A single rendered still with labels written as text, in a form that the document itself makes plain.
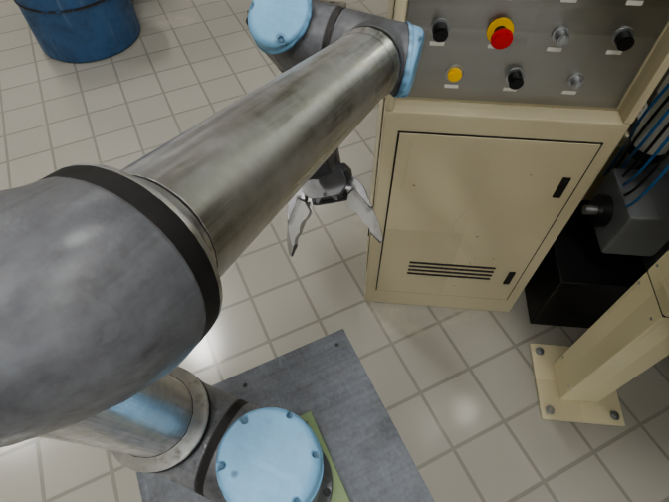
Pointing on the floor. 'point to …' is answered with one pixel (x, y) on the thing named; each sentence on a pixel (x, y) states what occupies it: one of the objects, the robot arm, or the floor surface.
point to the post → (618, 341)
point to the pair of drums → (82, 27)
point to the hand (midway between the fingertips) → (334, 251)
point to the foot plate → (604, 411)
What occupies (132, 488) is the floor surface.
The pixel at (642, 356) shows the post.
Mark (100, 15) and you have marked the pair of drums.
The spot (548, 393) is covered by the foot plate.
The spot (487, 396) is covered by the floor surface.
